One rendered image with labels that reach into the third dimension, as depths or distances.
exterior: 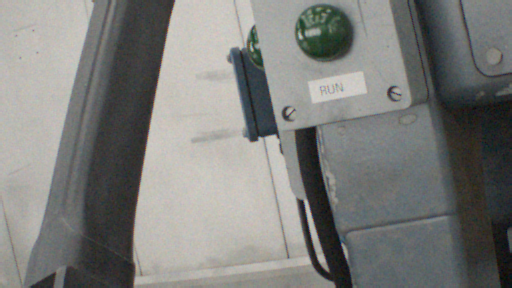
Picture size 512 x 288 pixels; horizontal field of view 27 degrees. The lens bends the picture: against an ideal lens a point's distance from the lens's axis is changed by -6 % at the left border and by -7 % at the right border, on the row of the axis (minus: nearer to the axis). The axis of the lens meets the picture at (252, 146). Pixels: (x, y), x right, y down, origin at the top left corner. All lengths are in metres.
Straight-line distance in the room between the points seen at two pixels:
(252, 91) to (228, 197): 5.44
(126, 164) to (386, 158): 0.21
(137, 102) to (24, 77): 6.40
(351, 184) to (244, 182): 5.83
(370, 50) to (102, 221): 0.24
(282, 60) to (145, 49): 0.26
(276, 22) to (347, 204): 0.11
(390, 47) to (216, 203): 6.01
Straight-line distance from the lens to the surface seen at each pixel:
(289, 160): 1.06
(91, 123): 0.75
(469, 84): 0.60
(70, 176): 0.74
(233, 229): 6.53
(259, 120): 1.07
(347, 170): 0.61
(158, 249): 6.80
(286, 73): 0.57
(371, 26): 0.55
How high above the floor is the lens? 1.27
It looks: 3 degrees down
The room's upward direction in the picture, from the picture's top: 12 degrees counter-clockwise
